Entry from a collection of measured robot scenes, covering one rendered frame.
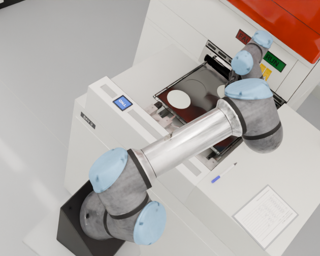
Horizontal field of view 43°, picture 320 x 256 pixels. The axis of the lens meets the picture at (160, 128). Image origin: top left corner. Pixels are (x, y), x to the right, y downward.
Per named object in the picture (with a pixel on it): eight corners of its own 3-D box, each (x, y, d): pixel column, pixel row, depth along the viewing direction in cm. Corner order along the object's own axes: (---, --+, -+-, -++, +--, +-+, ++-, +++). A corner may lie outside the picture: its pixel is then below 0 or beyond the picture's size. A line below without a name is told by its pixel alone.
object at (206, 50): (199, 59, 196) (206, 44, 189) (272, 118, 185) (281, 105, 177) (197, 60, 195) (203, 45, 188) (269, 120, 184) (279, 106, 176)
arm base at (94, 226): (98, 249, 122) (120, 256, 115) (70, 216, 115) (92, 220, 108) (126, 211, 131) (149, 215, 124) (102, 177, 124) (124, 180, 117)
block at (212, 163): (210, 161, 158) (212, 156, 155) (216, 166, 157) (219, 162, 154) (197, 172, 153) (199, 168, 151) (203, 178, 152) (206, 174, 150)
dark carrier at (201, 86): (206, 64, 188) (207, 63, 188) (265, 112, 179) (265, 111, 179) (157, 97, 169) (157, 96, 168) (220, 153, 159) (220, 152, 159)
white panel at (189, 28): (148, 18, 210) (168, -55, 179) (273, 121, 188) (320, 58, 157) (144, 20, 208) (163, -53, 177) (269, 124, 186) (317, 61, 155)
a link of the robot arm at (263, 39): (250, 34, 147) (260, 25, 152) (238, 57, 155) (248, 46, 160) (268, 46, 145) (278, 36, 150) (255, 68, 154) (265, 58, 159)
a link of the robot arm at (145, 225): (118, 248, 115) (153, 258, 106) (96, 212, 109) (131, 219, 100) (143, 218, 122) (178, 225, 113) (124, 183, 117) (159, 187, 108)
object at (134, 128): (101, 98, 171) (105, 75, 160) (198, 189, 156) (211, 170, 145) (84, 108, 165) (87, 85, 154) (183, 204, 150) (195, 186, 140)
